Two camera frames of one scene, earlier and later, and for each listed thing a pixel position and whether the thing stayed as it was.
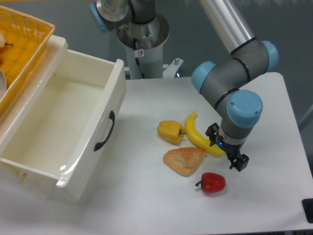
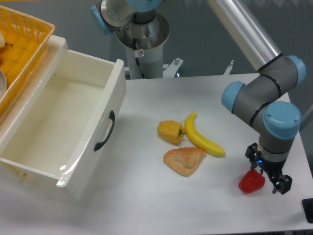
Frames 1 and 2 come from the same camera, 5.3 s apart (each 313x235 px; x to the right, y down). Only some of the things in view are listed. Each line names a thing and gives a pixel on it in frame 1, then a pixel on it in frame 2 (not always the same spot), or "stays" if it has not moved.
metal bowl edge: x=3 y=83 stays
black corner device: x=307 y=205 stays
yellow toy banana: x=195 y=137 stays
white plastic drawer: x=52 y=133 stays
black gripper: x=232 y=151 to x=282 y=183
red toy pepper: x=212 y=182 to x=252 y=181
